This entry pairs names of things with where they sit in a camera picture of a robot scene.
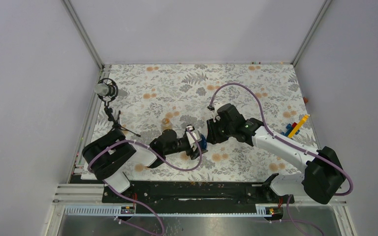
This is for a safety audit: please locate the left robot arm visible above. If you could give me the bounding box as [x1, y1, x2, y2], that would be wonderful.
[82, 125, 207, 202]

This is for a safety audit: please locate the colourful toy block stack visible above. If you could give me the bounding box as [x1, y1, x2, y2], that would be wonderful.
[281, 115, 310, 138]

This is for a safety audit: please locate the white slotted cable duct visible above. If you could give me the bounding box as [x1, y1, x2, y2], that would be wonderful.
[64, 205, 273, 217]

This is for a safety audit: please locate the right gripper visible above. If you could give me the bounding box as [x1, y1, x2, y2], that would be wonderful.
[206, 117, 234, 145]

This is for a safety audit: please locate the microphone on tripod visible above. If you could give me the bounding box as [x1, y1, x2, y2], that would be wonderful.
[94, 78, 141, 138]

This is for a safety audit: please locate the floral table mat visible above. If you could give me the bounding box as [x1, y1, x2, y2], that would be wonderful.
[80, 63, 329, 183]

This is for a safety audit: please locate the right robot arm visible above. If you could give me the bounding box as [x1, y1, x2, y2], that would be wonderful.
[206, 104, 346, 205]

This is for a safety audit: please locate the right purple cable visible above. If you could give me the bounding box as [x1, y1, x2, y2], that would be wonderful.
[208, 83, 354, 236]

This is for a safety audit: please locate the round blue pill organizer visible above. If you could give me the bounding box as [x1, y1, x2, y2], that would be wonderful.
[198, 134, 207, 150]

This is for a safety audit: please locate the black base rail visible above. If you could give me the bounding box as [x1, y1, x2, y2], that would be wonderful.
[101, 180, 295, 215]

